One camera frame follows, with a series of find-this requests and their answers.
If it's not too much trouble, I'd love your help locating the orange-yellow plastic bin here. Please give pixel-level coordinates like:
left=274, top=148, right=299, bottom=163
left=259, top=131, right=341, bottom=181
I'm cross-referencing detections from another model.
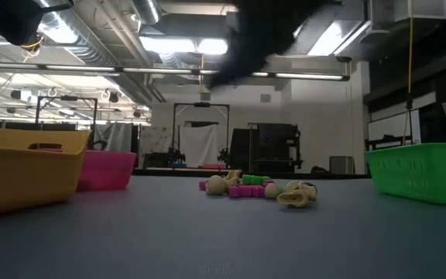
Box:
left=0, top=126, right=92, bottom=218

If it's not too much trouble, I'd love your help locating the grey waste bin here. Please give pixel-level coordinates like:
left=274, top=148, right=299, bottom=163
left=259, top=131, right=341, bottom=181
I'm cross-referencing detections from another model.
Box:
left=328, top=155, right=355, bottom=175

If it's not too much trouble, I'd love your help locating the grey hanging cloth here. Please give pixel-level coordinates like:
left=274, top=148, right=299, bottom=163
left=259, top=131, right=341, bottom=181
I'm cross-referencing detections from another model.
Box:
left=94, top=122, right=134, bottom=153

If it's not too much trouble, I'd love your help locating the bright slanted ceiling light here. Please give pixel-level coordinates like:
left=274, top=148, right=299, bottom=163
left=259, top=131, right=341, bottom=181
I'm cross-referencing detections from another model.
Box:
left=307, top=19, right=371, bottom=57

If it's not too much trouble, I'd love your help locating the green plastic basket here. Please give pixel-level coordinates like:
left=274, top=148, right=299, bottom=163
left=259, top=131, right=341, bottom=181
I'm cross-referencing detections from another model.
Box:
left=364, top=142, right=446, bottom=206

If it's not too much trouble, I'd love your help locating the silver ribbed ventilation duct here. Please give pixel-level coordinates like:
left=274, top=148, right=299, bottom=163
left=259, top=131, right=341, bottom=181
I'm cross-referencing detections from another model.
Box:
left=33, top=0, right=154, bottom=105

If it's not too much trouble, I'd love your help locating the white board panel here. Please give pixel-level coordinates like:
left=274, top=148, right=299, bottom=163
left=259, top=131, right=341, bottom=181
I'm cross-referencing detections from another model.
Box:
left=367, top=109, right=422, bottom=145

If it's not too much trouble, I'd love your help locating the bright ceiling light panel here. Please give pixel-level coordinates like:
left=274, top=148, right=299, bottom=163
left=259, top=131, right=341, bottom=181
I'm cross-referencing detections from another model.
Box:
left=139, top=36, right=230, bottom=55

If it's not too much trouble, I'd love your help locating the round silver duct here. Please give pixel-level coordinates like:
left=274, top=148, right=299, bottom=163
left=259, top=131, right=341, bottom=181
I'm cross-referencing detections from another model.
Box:
left=132, top=0, right=162, bottom=25

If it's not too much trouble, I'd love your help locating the yellow hanging cable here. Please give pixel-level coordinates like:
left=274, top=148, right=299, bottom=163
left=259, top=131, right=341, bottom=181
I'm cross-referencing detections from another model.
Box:
left=402, top=17, right=414, bottom=147

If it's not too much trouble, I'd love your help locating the white hanging cloth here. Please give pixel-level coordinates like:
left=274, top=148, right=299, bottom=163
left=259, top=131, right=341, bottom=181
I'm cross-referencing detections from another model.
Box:
left=179, top=124, right=226, bottom=168

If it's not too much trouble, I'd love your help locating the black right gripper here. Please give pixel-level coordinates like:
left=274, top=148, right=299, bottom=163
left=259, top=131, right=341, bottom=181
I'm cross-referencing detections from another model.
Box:
left=209, top=0, right=324, bottom=89

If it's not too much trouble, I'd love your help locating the black equipment cabinet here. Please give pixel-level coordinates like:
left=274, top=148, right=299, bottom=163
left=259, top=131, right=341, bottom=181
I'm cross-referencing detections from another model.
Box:
left=229, top=122, right=304, bottom=174

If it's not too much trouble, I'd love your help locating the tall black gantry frame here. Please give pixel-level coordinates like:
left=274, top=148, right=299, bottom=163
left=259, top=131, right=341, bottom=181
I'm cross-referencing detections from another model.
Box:
left=171, top=102, right=231, bottom=170

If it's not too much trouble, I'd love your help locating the pink plastic bowl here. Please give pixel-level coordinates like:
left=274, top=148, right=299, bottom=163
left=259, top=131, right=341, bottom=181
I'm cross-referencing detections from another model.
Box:
left=76, top=150, right=138, bottom=192

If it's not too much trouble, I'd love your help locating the long fluorescent light fixture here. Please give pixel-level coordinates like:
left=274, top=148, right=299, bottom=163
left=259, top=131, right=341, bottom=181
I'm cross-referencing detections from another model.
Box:
left=0, top=61, right=351, bottom=82

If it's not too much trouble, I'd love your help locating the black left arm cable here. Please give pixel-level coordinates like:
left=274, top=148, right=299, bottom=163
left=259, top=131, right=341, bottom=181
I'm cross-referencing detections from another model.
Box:
left=40, top=2, right=75, bottom=12

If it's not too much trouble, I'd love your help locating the black ceiling device yellow cable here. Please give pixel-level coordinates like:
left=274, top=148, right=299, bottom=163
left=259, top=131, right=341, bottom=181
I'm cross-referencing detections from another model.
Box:
left=20, top=34, right=46, bottom=64

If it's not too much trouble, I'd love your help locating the black pipe frame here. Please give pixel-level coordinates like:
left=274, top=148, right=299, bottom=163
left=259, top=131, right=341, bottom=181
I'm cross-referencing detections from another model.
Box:
left=34, top=95, right=99, bottom=150

